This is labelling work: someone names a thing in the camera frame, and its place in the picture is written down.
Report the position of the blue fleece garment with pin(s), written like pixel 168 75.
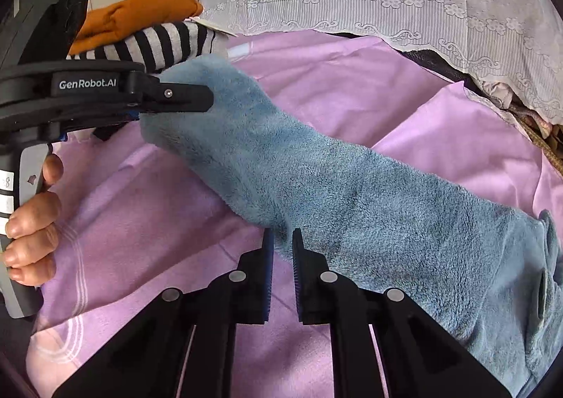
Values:
pixel 352 213

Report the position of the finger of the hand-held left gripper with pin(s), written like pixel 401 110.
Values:
pixel 184 97

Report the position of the person's left hand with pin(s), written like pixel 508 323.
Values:
pixel 37 226

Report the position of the pink bed sheet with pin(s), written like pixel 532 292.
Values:
pixel 145 187

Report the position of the white paper tag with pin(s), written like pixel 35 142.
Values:
pixel 215 26

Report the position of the orange folded cloth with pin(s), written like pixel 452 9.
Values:
pixel 140 13

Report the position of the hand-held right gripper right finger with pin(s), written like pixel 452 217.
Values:
pixel 297 281

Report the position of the brown woven mat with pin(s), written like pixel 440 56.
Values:
pixel 550 138

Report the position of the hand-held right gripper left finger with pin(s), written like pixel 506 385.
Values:
pixel 267 279

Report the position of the black grey striped garment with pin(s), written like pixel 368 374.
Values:
pixel 154 46

